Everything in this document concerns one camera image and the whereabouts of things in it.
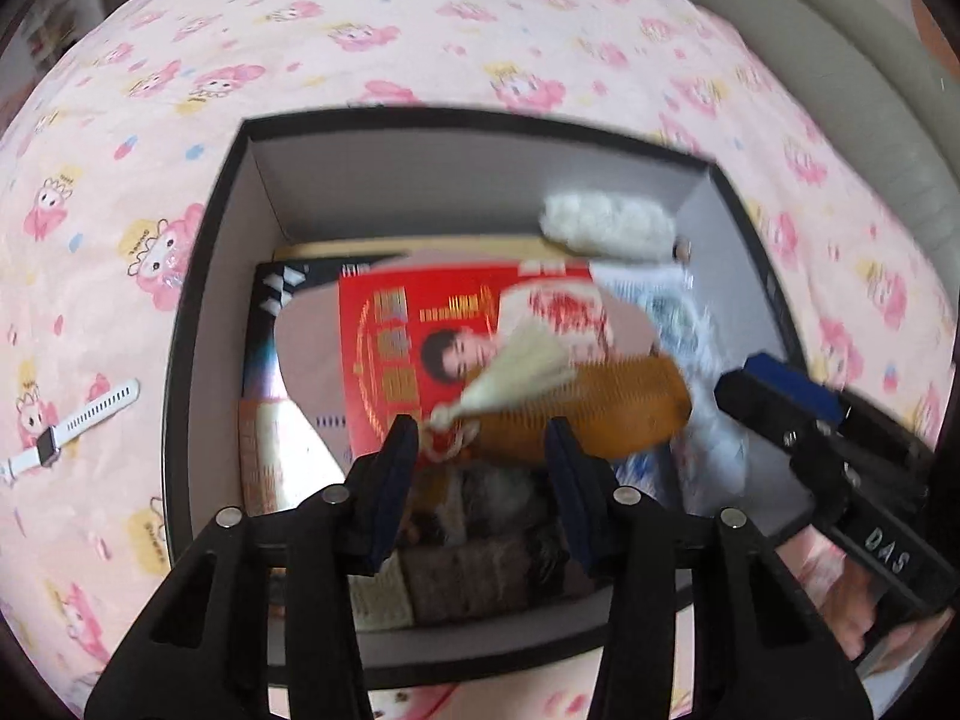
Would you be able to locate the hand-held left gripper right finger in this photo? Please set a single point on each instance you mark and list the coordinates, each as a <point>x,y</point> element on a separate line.
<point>574,499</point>

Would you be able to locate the cream tassel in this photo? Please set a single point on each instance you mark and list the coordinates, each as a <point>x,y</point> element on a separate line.
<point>517,367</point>

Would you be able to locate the red envelope with portrait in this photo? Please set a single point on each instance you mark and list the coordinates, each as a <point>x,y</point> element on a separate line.
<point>390,345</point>

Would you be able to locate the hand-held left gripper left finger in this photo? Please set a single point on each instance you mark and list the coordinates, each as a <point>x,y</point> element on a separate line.
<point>390,495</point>

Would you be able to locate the grey padded headboard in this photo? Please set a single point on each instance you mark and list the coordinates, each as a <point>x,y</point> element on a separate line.
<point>862,90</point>

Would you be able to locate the white fluffy roll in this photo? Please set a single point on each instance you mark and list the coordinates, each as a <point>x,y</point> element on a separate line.
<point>607,225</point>

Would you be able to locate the person's right hand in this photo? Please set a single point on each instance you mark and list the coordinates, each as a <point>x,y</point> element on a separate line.
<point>847,607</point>

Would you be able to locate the white blue printed plastic bag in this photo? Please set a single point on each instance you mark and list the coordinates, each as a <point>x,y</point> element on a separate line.
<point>682,315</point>

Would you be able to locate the brown cloth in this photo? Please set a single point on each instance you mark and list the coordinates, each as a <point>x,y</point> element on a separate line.
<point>480,577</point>

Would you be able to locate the black booklet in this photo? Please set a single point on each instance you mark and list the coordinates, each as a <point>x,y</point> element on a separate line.
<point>277,292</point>

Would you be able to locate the peach printed card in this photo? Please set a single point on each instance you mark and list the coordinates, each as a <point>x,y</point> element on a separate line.
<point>277,457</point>

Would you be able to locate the wooden comb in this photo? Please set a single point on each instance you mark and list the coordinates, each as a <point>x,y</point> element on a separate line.
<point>630,405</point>

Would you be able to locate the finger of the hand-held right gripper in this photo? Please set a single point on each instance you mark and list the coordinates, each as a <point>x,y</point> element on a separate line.
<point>772,416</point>
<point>795,382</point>

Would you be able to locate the black storage box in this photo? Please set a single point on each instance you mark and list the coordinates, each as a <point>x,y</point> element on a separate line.
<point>225,277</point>

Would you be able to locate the white smart watch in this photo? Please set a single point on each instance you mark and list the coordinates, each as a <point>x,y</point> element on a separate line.
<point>45,448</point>

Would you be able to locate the yellow flat board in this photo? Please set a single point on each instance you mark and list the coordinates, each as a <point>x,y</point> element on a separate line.
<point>375,247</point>

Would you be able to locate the pink printed blanket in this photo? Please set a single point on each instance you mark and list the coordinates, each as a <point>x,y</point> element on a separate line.
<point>375,30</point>

